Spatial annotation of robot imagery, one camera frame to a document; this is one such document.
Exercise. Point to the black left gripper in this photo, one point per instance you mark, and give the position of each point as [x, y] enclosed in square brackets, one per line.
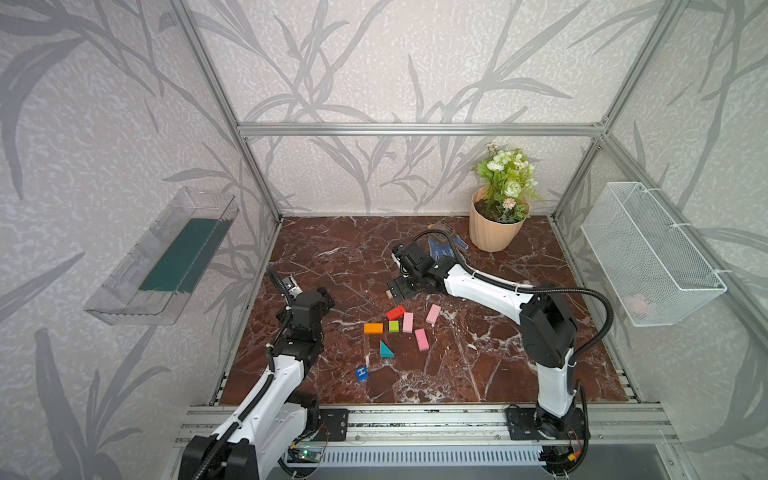
[288, 309]

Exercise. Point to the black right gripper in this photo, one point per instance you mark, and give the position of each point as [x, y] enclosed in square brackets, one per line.
[402, 285]

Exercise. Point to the pink block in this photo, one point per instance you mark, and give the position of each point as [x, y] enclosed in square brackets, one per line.
[433, 314]
[408, 322]
[422, 340]

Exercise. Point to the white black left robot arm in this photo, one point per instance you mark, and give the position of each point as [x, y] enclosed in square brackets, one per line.
[275, 413]

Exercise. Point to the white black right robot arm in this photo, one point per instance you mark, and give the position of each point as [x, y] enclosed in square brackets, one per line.
[548, 336]

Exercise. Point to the red wood block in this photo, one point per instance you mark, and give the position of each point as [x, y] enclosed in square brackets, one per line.
[396, 313]

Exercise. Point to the pink block beside green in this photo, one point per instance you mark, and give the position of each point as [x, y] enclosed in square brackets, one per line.
[408, 322]

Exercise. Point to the orange wood block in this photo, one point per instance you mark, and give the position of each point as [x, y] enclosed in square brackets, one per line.
[373, 328]

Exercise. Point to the teal triangle wood block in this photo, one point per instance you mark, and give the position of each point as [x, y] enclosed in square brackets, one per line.
[385, 351]

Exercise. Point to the blue dotted work glove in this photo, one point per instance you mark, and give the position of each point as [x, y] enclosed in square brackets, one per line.
[439, 247]

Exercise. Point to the blue letter cube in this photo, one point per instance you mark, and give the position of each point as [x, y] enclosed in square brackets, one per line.
[362, 373]

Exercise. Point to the peach ribbed flower pot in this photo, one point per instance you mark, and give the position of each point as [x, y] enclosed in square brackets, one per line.
[488, 235]

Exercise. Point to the green circuit board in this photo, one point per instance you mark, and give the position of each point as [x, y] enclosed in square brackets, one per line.
[305, 455]

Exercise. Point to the green white artificial flowers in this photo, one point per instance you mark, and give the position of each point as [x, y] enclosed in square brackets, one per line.
[510, 185]

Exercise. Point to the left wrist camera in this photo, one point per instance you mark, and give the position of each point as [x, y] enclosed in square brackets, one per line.
[291, 286]

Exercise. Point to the clear plastic wall tray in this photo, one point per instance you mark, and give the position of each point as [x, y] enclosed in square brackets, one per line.
[153, 283]

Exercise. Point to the aluminium cage frame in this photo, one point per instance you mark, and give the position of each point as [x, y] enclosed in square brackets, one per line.
[356, 111]

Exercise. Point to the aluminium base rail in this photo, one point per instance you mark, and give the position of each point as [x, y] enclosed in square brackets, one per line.
[484, 424]

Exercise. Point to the white wire mesh basket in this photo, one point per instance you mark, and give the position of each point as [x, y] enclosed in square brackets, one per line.
[643, 250]

